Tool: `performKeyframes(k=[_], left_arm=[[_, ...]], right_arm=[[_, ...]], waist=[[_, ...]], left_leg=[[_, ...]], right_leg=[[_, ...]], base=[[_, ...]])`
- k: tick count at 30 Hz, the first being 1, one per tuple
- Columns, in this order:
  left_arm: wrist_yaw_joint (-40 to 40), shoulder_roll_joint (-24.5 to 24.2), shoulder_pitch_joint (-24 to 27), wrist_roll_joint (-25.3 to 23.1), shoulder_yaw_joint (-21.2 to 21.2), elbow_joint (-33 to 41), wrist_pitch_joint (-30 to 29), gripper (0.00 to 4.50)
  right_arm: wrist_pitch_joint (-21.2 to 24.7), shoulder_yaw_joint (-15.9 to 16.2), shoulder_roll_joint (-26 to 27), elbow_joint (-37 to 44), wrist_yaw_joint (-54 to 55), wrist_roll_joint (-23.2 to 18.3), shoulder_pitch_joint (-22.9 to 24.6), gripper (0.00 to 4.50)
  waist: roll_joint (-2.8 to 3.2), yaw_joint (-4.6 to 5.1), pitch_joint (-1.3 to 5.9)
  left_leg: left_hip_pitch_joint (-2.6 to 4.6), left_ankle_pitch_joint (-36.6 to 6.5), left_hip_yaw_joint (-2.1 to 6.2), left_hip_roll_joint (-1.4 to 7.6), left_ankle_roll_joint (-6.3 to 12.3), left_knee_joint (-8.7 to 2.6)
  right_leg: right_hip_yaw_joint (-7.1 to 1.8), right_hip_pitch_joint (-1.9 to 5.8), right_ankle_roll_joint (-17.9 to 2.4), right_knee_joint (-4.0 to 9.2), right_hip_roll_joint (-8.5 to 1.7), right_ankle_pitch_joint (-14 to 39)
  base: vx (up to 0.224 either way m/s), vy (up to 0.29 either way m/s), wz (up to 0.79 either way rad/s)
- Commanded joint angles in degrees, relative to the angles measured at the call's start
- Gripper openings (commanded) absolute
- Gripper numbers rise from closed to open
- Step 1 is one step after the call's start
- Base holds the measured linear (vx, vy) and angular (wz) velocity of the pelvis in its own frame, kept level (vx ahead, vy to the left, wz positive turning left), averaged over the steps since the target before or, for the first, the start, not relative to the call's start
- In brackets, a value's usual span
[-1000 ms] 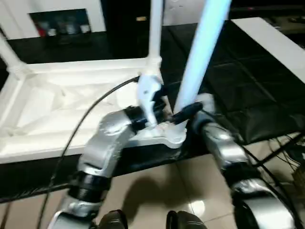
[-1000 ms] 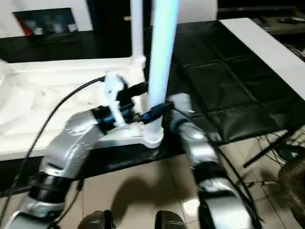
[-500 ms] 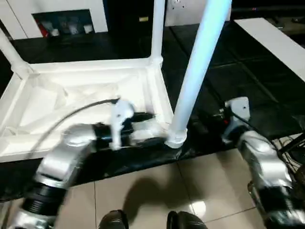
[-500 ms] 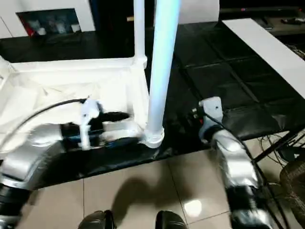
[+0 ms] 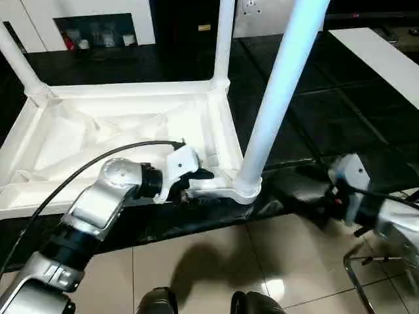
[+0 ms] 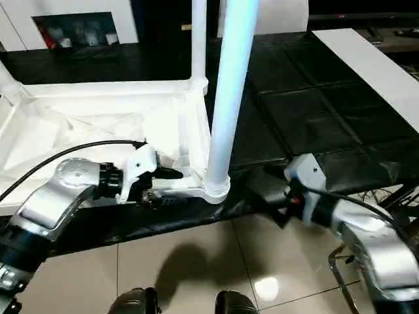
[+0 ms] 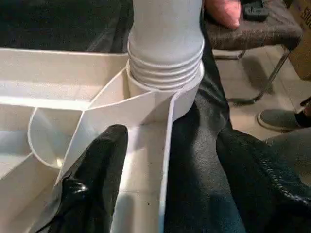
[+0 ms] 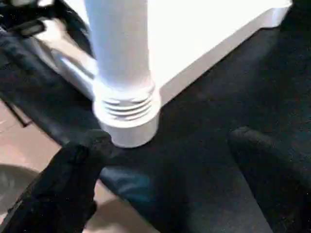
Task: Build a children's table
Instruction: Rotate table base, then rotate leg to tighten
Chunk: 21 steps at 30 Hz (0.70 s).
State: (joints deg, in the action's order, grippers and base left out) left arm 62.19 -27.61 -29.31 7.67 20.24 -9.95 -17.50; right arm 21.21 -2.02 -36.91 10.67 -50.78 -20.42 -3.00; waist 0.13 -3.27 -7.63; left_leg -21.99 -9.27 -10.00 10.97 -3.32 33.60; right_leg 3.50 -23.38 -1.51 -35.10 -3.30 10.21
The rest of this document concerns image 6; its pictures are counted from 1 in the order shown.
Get white plastic table top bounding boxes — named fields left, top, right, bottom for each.
left=0, top=77, right=232, bottom=217

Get white plastic table leg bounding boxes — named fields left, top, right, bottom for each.
left=0, top=60, right=26, bottom=98
left=202, top=0, right=262, bottom=206
left=189, top=0, right=210, bottom=90

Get black quilted mat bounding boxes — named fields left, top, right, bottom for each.
left=0, top=31, right=419, bottom=256

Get black metal stand leg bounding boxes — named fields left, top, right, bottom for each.
left=382, top=184, right=419, bottom=213

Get white flat board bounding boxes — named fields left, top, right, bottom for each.
left=310, top=27, right=419, bottom=129

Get black cabinet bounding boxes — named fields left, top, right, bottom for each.
left=130, top=0, right=419, bottom=40

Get pale panel with holes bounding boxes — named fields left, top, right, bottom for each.
left=217, top=0, right=311, bottom=39

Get white sideboard with glass doors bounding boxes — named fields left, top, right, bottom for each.
left=0, top=0, right=139, bottom=54

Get black metal bar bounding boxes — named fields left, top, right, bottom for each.
left=308, top=12, right=419, bottom=21

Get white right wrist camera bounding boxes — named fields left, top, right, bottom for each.
left=283, top=152, right=329, bottom=227

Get tangled floor cables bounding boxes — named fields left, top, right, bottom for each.
left=358, top=186, right=403, bottom=205

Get chrome tube frame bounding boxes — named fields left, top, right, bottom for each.
left=328, top=244, right=361, bottom=314

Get black left camera cable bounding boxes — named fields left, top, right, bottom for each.
left=0, top=139, right=149, bottom=201

